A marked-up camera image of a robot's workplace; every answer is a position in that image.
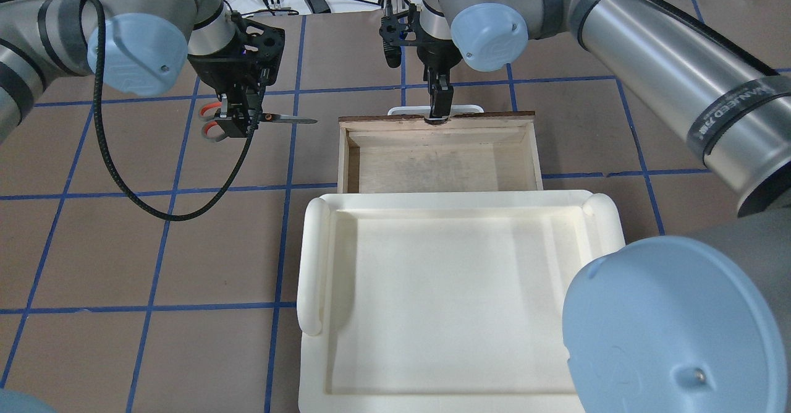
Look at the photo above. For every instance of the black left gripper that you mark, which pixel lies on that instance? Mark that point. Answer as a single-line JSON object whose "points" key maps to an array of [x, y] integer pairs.
{"points": [[217, 75]]}

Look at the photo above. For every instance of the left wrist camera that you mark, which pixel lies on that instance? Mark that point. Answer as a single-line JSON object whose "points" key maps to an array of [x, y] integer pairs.
{"points": [[263, 45]]}

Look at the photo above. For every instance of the grey orange scissors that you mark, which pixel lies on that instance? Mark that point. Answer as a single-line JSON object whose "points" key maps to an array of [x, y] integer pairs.
{"points": [[206, 115]]}

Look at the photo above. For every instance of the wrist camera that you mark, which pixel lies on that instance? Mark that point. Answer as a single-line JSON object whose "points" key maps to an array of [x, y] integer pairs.
{"points": [[263, 45], [399, 29]]}

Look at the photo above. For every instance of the dark wooden drawer box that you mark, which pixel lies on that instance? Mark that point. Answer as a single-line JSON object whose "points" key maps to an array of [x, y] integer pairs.
{"points": [[471, 152]]}

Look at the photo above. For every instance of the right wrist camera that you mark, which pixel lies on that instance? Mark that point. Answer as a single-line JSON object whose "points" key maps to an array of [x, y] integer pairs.
{"points": [[399, 29]]}

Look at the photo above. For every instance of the white plastic tray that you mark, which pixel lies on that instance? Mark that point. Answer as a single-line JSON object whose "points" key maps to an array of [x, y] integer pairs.
{"points": [[444, 302]]}

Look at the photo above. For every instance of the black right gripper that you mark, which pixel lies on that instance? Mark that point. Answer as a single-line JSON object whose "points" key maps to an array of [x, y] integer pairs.
{"points": [[439, 60]]}

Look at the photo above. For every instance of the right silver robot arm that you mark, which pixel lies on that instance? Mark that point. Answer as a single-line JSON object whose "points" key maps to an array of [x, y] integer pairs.
{"points": [[695, 323]]}

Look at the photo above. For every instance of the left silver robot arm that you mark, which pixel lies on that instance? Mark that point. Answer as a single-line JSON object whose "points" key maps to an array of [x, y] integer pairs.
{"points": [[137, 47]]}

